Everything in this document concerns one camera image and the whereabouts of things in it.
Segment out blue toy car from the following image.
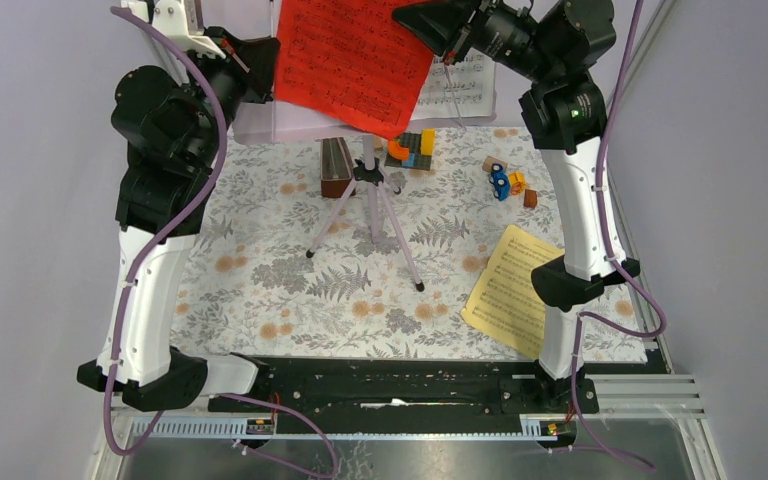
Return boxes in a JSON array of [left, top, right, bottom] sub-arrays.
[[489, 170, 510, 201]]

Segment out yellow toy brick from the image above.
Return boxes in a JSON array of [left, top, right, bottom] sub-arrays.
[[420, 129, 436, 157]]

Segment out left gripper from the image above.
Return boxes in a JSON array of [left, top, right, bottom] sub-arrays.
[[175, 25, 279, 169]]

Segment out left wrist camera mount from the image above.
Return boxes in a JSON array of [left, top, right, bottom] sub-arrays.
[[119, 0, 226, 59]]

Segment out yellow sheet music page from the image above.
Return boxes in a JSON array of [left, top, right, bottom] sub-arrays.
[[461, 225, 563, 360]]

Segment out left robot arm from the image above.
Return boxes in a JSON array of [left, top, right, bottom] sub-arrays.
[[77, 27, 280, 412]]

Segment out floral table mat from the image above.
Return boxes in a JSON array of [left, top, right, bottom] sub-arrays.
[[167, 124, 650, 364]]

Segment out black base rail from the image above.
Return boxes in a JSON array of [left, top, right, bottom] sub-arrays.
[[208, 356, 599, 437]]

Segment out wooden block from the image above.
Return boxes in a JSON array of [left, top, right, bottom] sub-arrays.
[[482, 156, 508, 174]]

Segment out small brown block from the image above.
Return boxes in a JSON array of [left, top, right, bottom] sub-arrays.
[[523, 189, 538, 209]]

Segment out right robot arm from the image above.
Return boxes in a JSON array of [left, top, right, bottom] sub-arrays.
[[392, 0, 640, 412]]

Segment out orange curved brick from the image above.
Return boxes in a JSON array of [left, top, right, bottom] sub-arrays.
[[386, 139, 411, 163]]

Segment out dark grey brick baseplate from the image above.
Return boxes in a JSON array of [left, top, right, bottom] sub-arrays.
[[385, 132, 433, 171]]

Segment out white sheet music page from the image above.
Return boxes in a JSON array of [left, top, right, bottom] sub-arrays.
[[412, 51, 495, 121]]

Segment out brown metronome box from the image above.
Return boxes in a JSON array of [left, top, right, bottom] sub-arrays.
[[320, 137, 355, 199]]

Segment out pink music stand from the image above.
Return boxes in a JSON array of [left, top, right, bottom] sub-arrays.
[[199, 0, 503, 294]]

